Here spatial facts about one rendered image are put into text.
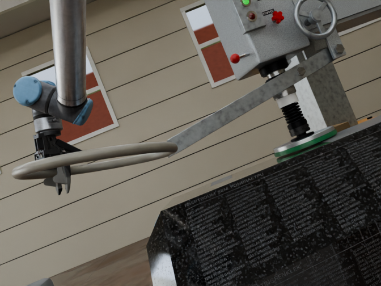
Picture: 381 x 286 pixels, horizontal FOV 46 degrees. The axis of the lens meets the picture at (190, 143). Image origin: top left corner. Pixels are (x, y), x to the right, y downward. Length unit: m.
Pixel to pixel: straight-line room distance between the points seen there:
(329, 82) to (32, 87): 1.43
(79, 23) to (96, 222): 6.71
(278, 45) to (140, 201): 6.30
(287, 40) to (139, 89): 6.25
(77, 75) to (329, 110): 1.34
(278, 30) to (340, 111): 0.89
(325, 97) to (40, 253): 6.49
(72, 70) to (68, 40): 0.11
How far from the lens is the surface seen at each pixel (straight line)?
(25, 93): 1.46
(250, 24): 1.46
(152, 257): 1.35
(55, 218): 7.92
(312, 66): 1.58
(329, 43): 1.61
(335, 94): 2.32
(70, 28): 1.18
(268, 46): 1.48
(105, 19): 8.01
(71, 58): 1.25
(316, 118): 2.27
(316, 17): 1.52
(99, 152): 1.16
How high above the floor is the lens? 0.94
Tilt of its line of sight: 2 degrees up
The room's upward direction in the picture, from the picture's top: 22 degrees counter-clockwise
